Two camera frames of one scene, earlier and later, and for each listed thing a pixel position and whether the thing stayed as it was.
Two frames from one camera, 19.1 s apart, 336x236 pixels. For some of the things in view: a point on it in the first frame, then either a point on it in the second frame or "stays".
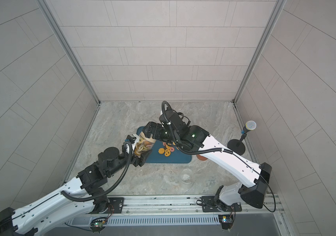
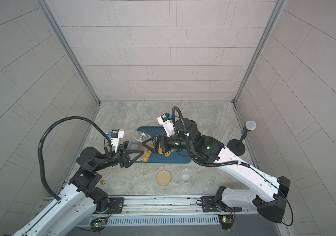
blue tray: (167, 152) stays
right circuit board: (226, 221) stays
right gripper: (158, 133) -> (159, 143)
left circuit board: (97, 225) stays
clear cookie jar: (186, 177) stays
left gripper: (142, 160) -> (123, 160)
